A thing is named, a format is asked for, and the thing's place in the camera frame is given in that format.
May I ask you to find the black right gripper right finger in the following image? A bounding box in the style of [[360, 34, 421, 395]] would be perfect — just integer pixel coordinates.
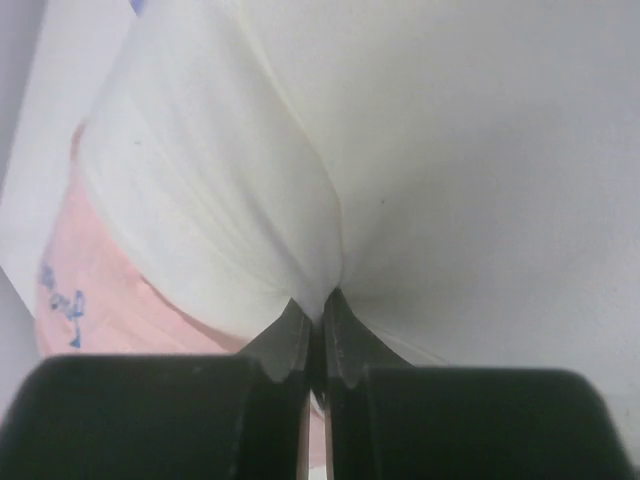
[[321, 291, 633, 479]]

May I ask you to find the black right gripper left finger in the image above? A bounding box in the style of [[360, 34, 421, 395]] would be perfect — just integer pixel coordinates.
[[1, 303, 312, 479]]

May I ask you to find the blue and pink printed pillowcase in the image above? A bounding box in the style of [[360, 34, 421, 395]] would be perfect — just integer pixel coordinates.
[[33, 0, 331, 480]]

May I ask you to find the white pillow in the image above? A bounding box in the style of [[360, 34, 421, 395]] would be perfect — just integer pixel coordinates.
[[77, 0, 640, 371]]

